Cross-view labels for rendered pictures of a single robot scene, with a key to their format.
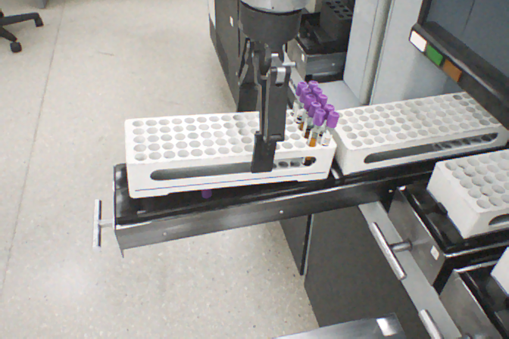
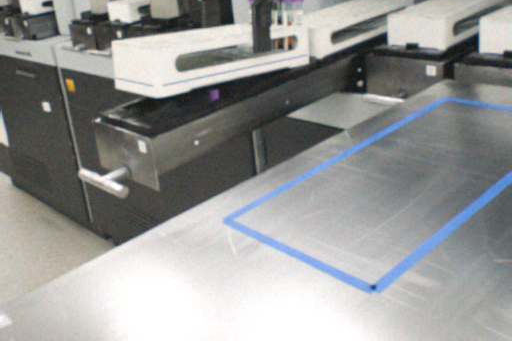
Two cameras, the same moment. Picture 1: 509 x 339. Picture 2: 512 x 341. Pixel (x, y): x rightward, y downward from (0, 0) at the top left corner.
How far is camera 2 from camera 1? 52 cm
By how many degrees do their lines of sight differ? 34
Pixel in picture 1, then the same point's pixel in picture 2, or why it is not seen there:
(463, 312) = not seen: hidden behind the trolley
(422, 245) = (416, 79)
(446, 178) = (403, 17)
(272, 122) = not seen: outside the picture
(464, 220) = (436, 34)
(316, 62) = not seen: hidden behind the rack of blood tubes
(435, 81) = not seen: outside the picture
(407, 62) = not seen: outside the picture
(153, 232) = (186, 142)
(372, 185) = (345, 63)
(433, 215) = (410, 49)
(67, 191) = not seen: outside the picture
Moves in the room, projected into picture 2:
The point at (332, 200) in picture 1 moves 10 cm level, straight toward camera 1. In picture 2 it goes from (322, 83) to (350, 100)
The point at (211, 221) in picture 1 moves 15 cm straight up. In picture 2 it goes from (234, 119) to (221, 10)
